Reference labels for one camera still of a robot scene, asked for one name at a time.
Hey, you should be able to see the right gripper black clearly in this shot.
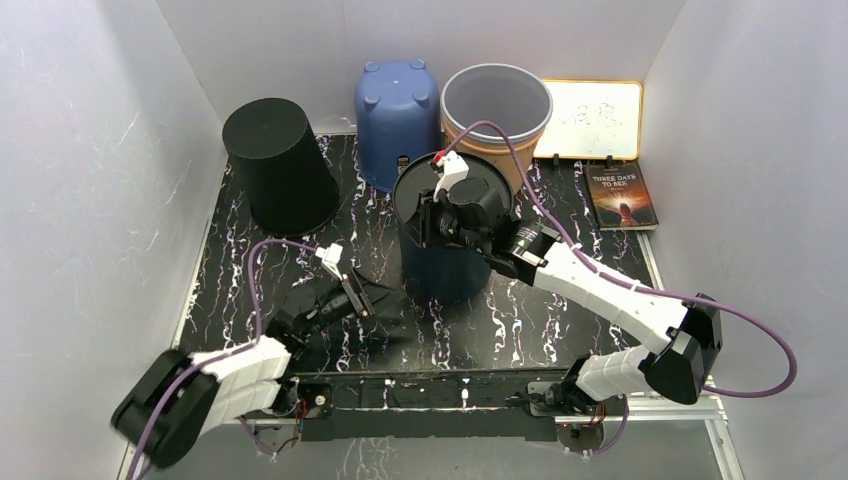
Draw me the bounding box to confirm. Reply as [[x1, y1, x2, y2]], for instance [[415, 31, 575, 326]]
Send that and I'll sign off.
[[403, 185, 489, 256]]

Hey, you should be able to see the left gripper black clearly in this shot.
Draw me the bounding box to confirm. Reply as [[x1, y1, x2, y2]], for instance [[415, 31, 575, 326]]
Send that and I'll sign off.
[[301, 267, 406, 338]]

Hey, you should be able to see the large dark blue bucket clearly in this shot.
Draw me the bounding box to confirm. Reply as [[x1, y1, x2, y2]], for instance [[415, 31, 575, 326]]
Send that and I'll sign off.
[[392, 153, 514, 304]]

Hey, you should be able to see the light blue plastic bucket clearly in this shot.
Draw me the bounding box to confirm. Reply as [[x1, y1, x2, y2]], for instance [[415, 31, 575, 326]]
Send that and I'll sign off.
[[354, 59, 442, 192]]

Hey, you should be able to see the black ribbed plastic bucket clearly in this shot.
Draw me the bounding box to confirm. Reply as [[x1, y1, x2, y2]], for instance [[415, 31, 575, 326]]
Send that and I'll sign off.
[[222, 98, 340, 237]]

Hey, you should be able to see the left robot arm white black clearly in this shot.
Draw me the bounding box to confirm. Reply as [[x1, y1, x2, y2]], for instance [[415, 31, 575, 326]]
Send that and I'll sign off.
[[110, 270, 404, 469]]

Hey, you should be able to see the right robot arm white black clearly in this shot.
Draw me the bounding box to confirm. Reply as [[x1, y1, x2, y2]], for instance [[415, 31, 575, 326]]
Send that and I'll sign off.
[[393, 177, 721, 414]]

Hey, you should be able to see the Three Days To See book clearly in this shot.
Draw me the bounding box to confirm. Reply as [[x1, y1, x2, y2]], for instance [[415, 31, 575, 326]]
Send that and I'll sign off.
[[585, 160, 659, 231]]

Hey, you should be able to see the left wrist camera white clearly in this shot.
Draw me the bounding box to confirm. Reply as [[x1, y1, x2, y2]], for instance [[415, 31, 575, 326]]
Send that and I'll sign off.
[[315, 243, 345, 281]]

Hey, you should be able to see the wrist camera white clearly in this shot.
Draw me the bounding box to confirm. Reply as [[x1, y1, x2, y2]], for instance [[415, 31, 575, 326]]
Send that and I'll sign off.
[[432, 151, 469, 202], [315, 243, 345, 281]]

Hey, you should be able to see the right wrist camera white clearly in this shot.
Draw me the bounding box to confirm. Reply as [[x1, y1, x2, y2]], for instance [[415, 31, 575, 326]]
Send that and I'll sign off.
[[432, 151, 469, 202]]

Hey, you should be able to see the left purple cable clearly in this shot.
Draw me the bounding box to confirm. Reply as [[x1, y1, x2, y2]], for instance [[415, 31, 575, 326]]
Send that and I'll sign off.
[[125, 239, 323, 480]]

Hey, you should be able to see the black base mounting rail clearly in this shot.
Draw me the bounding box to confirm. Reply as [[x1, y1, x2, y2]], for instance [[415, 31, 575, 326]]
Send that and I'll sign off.
[[294, 368, 624, 441]]

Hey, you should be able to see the small whiteboard yellow frame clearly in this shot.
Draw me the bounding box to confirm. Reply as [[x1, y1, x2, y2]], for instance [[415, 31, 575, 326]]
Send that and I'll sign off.
[[534, 80, 643, 161]]

